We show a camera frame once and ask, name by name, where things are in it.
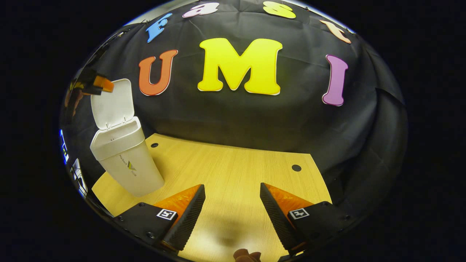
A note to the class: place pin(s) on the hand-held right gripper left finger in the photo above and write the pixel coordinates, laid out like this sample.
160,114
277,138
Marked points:
187,218

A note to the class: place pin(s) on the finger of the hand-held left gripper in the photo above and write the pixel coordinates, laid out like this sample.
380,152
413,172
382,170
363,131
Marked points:
103,83

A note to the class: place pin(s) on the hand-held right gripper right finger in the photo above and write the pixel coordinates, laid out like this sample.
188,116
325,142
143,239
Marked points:
276,214

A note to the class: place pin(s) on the white desktop garbage bin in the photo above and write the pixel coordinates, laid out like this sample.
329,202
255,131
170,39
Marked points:
127,163

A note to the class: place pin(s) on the wooden desktop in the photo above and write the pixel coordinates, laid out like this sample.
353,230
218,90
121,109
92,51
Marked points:
233,171

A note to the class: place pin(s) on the black backdrop cloth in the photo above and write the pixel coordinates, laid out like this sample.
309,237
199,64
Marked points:
236,116

